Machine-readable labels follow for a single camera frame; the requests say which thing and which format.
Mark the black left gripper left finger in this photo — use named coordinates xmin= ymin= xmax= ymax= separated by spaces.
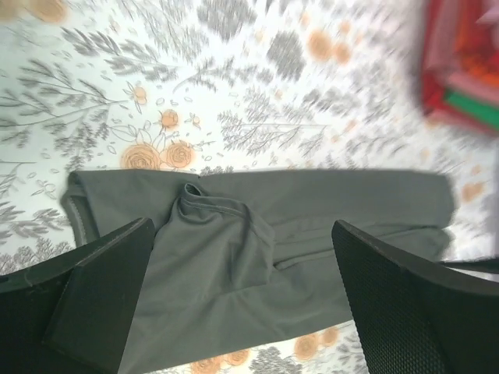
xmin=1 ymin=218 xmax=155 ymax=374

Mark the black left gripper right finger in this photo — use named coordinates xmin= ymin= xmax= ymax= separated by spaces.
xmin=331 ymin=221 xmax=498 ymax=374

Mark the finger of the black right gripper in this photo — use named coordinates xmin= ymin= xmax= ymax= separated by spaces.
xmin=440 ymin=256 xmax=498 ymax=277

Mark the dark grey t shirt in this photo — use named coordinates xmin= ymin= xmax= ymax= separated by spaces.
xmin=62 ymin=170 xmax=455 ymax=373

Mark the green folded shirt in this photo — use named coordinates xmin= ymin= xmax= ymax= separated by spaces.
xmin=444 ymin=89 xmax=498 ymax=130

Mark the salmon folded shirt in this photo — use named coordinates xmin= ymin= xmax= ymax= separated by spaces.
xmin=444 ymin=58 xmax=499 ymax=106

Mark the orange folded shirt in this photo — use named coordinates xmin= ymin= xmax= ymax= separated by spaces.
xmin=455 ymin=15 xmax=498 ymax=88

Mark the red folded shirt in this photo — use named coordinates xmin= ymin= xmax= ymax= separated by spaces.
xmin=420 ymin=1 xmax=498 ymax=136

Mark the floral table mat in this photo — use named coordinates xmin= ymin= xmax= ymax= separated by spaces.
xmin=0 ymin=0 xmax=499 ymax=374

